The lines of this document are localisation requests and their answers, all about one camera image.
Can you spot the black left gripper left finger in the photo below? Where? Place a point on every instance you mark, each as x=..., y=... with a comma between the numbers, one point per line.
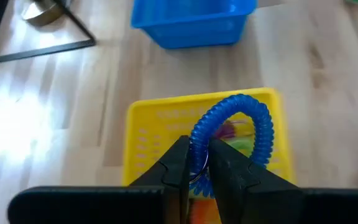
x=176, y=168

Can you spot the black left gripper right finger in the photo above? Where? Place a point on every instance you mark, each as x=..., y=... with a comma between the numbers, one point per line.
x=228, y=180

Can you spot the yellow plastic basket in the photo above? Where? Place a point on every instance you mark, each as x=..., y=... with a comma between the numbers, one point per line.
x=154, y=124

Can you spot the blue plastic basket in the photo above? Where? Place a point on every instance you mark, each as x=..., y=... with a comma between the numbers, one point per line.
x=191, y=28

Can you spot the wooden shelf riser black legs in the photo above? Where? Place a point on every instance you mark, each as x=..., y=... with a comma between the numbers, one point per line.
x=42, y=51

